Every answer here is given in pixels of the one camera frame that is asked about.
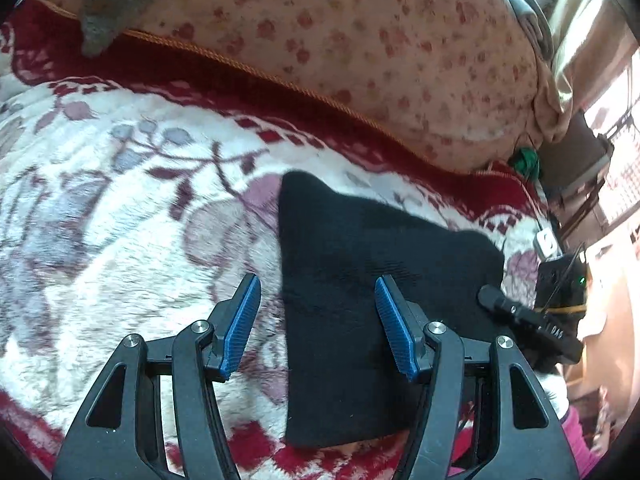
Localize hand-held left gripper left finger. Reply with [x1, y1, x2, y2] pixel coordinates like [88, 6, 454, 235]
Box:
[52, 274, 262, 480]

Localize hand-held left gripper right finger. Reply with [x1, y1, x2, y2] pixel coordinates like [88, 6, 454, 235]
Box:
[374, 275, 581, 480]

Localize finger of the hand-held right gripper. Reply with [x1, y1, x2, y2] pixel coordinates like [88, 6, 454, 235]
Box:
[477, 284, 583, 365]

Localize black pants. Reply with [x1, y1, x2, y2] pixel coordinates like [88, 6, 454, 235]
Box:
[277, 171, 506, 448]

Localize white power adapter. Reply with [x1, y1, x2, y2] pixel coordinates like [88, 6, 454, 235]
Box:
[532, 230, 562, 262]

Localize green object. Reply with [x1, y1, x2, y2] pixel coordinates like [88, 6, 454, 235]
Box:
[507, 146, 542, 179]

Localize brown wooden furniture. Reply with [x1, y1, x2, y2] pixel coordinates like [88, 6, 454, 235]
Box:
[540, 110, 617, 203]

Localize window with metal grille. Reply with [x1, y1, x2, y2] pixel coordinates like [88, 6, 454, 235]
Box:
[582, 67, 640, 243]

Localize red and white floral blanket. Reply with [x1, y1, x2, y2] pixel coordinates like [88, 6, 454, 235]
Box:
[0, 0, 568, 480]

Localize beige curtain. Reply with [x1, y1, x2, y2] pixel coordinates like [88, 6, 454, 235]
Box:
[537, 0, 640, 116]

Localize grey striped cloth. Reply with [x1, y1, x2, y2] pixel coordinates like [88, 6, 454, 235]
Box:
[492, 0, 557, 58]

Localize floral beige pillow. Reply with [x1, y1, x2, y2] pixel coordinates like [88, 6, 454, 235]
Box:
[30, 0, 566, 177]

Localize orange cord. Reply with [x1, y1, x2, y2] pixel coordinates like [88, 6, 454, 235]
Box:
[534, 305, 587, 317]

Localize thin black cable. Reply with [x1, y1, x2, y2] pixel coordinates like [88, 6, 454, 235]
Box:
[515, 132, 551, 233]

